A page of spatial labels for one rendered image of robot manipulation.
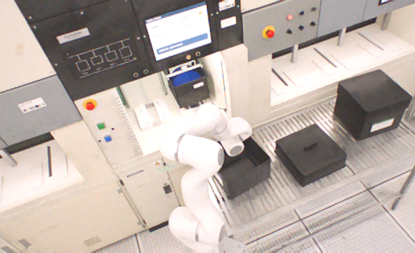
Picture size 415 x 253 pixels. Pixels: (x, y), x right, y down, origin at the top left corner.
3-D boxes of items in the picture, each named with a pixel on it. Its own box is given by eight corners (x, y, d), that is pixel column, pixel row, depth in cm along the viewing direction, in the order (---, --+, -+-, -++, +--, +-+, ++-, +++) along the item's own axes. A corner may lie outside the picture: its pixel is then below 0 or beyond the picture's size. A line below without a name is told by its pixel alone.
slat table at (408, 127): (236, 284, 222) (227, 236, 166) (204, 211, 262) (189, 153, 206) (396, 209, 243) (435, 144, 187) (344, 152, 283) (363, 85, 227)
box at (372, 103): (357, 142, 195) (366, 112, 177) (331, 111, 215) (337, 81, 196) (399, 128, 198) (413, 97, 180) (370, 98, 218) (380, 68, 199)
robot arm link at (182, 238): (211, 261, 140) (203, 237, 123) (173, 248, 147) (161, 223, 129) (220, 235, 148) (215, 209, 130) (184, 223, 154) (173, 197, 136)
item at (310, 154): (301, 187, 180) (303, 174, 170) (273, 150, 199) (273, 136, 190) (346, 166, 185) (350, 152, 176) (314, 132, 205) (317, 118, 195)
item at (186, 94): (178, 114, 211) (168, 75, 188) (169, 95, 225) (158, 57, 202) (213, 101, 215) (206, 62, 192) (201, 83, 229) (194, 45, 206)
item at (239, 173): (206, 166, 197) (201, 149, 185) (244, 145, 205) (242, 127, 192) (230, 200, 180) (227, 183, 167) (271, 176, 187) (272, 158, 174)
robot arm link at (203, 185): (194, 221, 143) (229, 232, 137) (181, 243, 134) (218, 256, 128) (185, 126, 114) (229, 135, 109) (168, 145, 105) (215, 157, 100)
